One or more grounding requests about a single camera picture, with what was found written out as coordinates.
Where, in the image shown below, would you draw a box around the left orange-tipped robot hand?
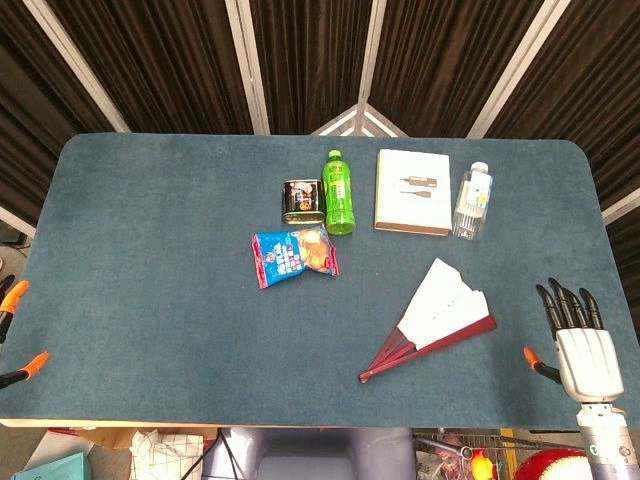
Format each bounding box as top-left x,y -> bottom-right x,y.
0,272 -> 51,391

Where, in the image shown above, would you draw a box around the right black-fingered robot hand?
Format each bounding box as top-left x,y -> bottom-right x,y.
522,277 -> 626,404

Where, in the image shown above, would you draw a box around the white paper fan red ribs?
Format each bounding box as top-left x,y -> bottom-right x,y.
357,257 -> 499,385

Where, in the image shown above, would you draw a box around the blue felt table mat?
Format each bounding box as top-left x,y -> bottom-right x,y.
0,132 -> 640,430

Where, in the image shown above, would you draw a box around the orange yellow toy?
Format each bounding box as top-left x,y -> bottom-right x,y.
470,448 -> 495,480

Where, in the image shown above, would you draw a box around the brown cardboard box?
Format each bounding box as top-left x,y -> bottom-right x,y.
74,426 -> 151,449

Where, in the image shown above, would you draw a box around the teal box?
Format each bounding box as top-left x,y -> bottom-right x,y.
13,451 -> 92,480

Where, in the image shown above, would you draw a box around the dark fabric partition panel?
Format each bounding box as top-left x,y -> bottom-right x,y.
487,0 -> 640,281
249,0 -> 376,135
0,0 -> 114,236
47,0 -> 254,135
369,0 -> 546,139

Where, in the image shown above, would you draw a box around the clear plastic water bottle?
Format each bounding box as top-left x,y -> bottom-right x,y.
452,161 -> 495,241

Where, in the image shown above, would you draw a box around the white cardboard product box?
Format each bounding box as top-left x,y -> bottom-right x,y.
373,148 -> 453,237

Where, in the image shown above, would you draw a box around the blue snack bag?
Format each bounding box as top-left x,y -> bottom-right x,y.
251,223 -> 343,291

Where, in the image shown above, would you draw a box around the grey robot torso column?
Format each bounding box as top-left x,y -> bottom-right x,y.
202,427 -> 416,480

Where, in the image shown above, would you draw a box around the black rectangular food can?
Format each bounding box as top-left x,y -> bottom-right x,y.
279,178 -> 326,226

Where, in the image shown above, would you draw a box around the green plastic drink bottle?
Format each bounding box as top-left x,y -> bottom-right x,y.
322,148 -> 358,236

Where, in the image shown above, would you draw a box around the white metal partition foot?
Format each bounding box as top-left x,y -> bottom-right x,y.
310,102 -> 404,138

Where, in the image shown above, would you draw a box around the metal wire basket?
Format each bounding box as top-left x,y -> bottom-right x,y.
414,428 -> 519,480

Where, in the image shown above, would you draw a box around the black cable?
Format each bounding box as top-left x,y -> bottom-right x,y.
177,429 -> 239,480

